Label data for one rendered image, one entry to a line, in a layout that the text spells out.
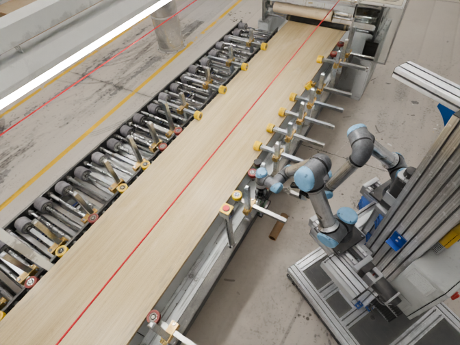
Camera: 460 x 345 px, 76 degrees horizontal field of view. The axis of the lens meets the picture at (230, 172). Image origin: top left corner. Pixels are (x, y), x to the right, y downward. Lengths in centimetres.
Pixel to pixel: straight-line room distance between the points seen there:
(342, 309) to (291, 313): 44
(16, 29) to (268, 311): 255
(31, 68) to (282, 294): 251
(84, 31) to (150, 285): 150
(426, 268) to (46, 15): 190
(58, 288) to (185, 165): 124
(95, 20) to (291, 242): 255
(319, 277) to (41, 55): 245
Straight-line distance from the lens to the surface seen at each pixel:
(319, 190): 155
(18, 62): 103
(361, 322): 274
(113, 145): 300
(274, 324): 283
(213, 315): 286
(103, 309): 213
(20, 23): 103
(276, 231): 303
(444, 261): 192
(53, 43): 107
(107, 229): 237
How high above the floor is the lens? 277
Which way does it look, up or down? 51 degrees down
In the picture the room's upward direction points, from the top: 7 degrees counter-clockwise
